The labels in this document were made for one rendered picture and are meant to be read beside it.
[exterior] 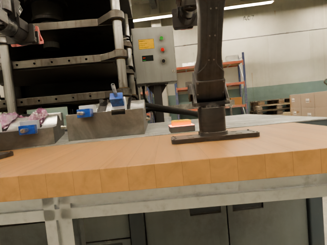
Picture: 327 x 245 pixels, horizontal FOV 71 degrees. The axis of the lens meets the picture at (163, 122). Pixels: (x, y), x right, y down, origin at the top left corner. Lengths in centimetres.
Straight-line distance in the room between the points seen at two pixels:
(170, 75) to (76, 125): 100
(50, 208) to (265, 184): 35
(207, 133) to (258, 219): 50
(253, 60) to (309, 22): 193
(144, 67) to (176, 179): 138
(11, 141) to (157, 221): 54
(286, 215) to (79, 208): 75
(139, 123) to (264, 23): 765
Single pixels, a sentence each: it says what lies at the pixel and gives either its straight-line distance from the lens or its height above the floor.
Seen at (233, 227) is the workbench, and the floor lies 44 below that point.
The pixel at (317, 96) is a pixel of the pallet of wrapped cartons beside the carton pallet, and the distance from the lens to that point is 454.
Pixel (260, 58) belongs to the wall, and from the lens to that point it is 798.
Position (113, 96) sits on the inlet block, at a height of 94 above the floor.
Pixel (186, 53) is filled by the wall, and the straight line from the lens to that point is 769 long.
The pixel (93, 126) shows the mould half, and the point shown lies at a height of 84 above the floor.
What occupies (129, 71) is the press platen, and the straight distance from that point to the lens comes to 221.
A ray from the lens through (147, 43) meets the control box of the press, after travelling 173.
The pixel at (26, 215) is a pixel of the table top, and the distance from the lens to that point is 47.
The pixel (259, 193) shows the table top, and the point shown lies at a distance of 42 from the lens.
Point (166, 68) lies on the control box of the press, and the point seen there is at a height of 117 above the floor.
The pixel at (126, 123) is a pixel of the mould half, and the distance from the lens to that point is 80.
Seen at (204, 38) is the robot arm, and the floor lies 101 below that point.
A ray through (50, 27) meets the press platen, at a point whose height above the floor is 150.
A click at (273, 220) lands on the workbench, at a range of 98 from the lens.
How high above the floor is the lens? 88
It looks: 3 degrees down
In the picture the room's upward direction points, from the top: 5 degrees counter-clockwise
